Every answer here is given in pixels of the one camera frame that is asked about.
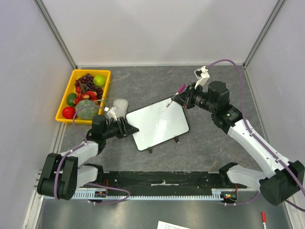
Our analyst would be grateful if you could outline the aluminium left corner post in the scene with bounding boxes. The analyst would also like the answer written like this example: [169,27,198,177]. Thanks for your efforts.
[33,0,78,69]

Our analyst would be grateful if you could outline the green netted melon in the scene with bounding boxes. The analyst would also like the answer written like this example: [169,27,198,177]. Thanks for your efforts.
[75,100,99,120]

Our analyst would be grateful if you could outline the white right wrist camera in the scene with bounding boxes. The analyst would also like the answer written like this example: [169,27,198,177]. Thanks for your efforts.
[194,66,210,89]

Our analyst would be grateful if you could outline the purple grape bunch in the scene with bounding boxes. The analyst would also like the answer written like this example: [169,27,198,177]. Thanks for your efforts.
[74,73,103,94]

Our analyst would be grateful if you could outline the aluminium corner post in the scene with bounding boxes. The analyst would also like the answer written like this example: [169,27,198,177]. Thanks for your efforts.
[33,0,78,69]
[243,0,286,70]

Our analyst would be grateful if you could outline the dark green lime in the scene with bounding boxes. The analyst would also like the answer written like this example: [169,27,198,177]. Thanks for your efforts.
[66,93,77,107]

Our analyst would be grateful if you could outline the light green apple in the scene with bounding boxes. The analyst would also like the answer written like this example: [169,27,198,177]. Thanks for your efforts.
[93,75,107,88]

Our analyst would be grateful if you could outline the yellow plastic fruit tray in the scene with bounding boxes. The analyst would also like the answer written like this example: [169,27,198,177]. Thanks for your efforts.
[55,69,111,124]

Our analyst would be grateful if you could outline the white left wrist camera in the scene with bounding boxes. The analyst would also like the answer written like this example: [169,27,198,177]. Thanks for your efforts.
[104,106,119,121]

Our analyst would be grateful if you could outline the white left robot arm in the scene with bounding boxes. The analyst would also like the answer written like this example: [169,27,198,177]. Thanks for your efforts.
[37,115,139,200]

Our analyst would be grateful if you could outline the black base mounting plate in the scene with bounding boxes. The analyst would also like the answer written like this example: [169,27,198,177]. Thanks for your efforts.
[94,171,235,197]

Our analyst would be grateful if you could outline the red strawberries cluster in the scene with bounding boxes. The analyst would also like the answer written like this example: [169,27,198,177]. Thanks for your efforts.
[73,86,98,104]

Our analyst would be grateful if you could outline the red capped marker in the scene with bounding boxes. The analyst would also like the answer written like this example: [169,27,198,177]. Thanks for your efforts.
[261,211,267,229]

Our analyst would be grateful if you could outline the white paper sheet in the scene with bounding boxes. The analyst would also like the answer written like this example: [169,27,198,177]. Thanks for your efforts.
[157,221,189,229]

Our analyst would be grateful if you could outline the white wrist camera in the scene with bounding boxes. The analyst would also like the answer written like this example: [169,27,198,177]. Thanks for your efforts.
[104,106,119,121]
[194,66,210,89]

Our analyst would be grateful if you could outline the small black framed whiteboard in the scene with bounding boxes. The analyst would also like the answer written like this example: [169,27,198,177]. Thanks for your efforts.
[126,98,190,151]

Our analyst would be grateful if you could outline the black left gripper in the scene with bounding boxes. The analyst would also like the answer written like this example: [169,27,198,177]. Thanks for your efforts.
[102,116,139,139]

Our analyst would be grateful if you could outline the red apple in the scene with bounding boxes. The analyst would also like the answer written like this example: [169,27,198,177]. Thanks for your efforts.
[62,106,76,119]

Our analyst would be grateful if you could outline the grey whiteboard eraser sponge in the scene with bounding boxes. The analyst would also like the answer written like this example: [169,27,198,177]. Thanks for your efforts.
[112,99,129,117]

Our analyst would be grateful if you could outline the white toothed cable duct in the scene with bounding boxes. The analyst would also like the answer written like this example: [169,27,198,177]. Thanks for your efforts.
[69,188,226,200]

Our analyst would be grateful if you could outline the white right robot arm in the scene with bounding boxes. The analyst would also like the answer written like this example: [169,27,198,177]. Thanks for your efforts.
[171,81,305,206]

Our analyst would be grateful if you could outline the aluminium right corner post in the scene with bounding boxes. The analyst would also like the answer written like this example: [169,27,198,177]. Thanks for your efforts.
[243,0,286,70]

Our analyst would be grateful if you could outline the white marker with magenta cap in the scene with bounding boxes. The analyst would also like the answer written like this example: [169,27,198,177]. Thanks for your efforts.
[162,83,186,113]

